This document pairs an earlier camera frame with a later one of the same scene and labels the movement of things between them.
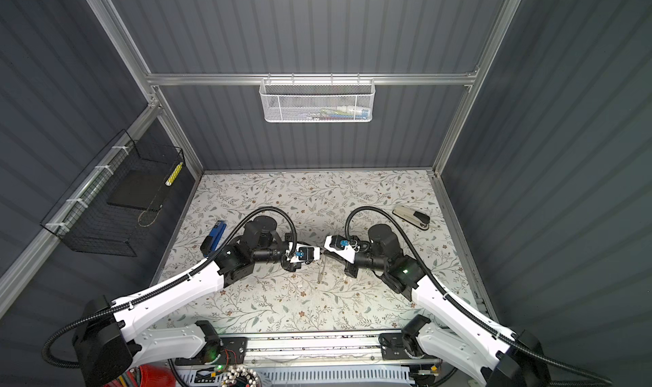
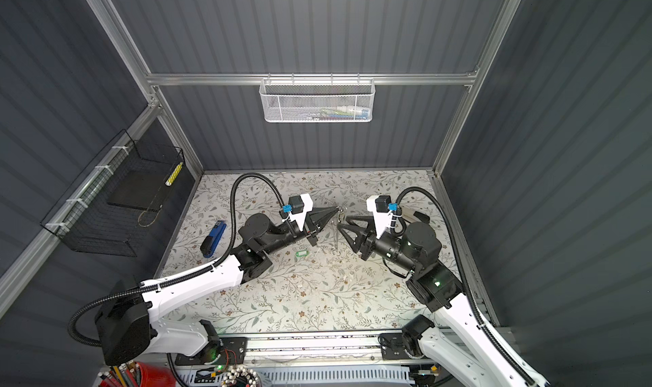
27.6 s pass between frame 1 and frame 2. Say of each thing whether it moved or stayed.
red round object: stayed
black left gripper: moved
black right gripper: moved
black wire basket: stayed
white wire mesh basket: stayed
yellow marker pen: stayed
